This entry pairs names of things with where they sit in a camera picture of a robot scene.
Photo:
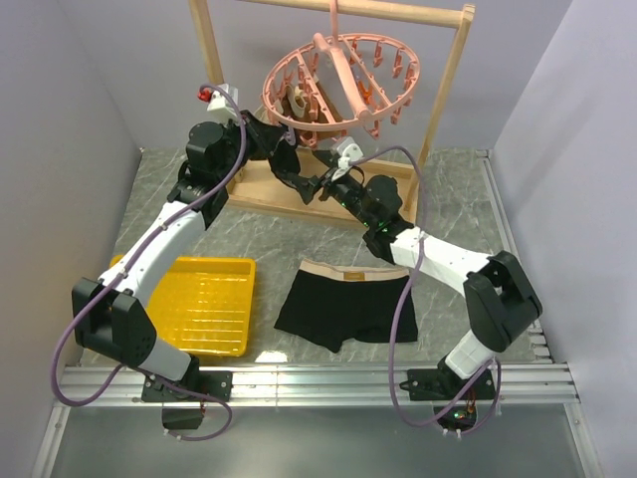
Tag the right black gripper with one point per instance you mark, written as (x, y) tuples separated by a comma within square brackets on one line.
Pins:
[(328, 187)]

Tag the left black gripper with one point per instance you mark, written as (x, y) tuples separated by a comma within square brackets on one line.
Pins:
[(264, 136)]

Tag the pink round clip hanger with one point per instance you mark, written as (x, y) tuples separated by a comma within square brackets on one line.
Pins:
[(377, 74)]

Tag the black underwear beige waistband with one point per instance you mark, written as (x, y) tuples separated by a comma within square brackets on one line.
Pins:
[(328, 305)]

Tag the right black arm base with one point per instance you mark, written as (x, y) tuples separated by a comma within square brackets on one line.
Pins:
[(467, 403)]

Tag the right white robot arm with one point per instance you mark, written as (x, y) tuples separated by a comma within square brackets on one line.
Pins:
[(500, 299)]

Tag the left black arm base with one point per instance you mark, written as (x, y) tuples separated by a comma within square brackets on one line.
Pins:
[(185, 401)]

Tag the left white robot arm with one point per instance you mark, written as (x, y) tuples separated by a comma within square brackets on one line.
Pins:
[(214, 154)]

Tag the brown underwear on hanger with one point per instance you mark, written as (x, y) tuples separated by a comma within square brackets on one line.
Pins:
[(296, 106)]

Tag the yellow plastic tray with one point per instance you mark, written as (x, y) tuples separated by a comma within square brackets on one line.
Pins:
[(199, 305)]

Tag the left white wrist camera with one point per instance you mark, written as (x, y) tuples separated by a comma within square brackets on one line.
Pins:
[(221, 103)]

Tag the aluminium mounting rail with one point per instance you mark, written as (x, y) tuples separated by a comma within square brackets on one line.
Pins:
[(311, 420)]

